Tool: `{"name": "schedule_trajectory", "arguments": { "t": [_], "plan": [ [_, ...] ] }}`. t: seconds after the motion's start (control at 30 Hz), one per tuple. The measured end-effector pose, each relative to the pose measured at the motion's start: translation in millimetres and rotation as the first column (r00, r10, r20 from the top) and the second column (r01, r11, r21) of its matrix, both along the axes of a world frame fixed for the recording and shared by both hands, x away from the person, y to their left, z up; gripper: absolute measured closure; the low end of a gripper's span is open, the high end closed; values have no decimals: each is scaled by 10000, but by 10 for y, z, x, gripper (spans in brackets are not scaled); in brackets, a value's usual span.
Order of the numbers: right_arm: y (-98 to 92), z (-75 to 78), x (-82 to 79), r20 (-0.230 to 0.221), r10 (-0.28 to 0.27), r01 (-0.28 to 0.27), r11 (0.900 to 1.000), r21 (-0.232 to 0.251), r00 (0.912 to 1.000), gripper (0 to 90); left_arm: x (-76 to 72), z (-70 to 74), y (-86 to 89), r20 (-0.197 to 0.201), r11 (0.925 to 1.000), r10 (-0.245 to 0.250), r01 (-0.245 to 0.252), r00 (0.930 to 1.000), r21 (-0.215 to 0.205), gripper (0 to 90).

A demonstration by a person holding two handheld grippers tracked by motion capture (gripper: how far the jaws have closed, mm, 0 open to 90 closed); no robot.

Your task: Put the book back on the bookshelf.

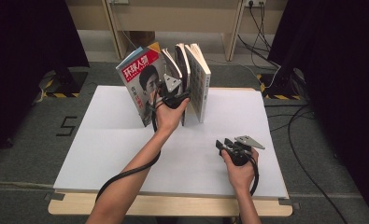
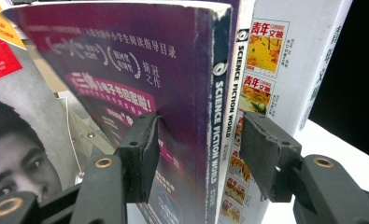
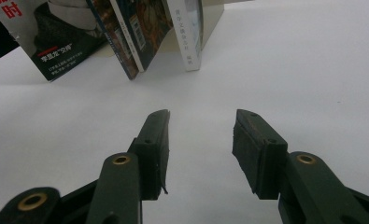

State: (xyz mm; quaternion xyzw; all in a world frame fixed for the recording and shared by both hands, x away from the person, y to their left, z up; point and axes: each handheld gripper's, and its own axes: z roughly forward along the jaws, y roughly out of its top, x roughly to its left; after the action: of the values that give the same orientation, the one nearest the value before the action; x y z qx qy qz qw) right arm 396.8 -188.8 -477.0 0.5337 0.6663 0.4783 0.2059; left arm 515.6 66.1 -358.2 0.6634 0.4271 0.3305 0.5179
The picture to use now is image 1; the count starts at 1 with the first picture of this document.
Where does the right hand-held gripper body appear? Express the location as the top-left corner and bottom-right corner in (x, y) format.
(223, 134), (266, 167)

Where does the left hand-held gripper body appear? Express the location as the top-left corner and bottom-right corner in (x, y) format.
(155, 73), (192, 110)

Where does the thick white book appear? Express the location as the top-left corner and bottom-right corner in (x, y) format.
(184, 42), (212, 124)

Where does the purple magazine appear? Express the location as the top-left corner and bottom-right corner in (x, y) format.
(174, 42), (192, 127)

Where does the portrait magazine with red title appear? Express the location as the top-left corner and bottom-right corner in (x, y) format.
(115, 41), (167, 128)

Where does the person's right hand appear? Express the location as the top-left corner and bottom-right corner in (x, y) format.
(220, 148), (261, 194)

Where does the person's left hand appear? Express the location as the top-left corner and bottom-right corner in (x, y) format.
(149, 90), (191, 135)

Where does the beige wooden desk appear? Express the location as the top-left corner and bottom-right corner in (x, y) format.
(64, 0), (289, 62)

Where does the black stand base, striped tape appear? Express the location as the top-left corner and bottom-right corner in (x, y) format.
(40, 67), (90, 99)
(256, 69), (307, 101)

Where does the white table board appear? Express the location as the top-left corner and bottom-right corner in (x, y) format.
(52, 85), (289, 200)

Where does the black curtain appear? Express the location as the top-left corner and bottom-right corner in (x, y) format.
(0, 0), (90, 162)
(267, 0), (369, 218)

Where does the right hand-held gripper cable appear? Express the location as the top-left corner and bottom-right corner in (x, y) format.
(248, 153), (261, 197)

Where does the hand-held gripper cable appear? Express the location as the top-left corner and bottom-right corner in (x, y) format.
(94, 92), (162, 203)
(248, 153), (261, 197)

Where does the long black floor cable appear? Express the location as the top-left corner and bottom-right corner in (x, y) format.
(264, 104), (349, 224)

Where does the left hand-held gripper cable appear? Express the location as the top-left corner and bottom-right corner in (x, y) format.
(94, 92), (162, 203)

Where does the black power cable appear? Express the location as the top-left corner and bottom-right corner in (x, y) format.
(237, 3), (281, 68)

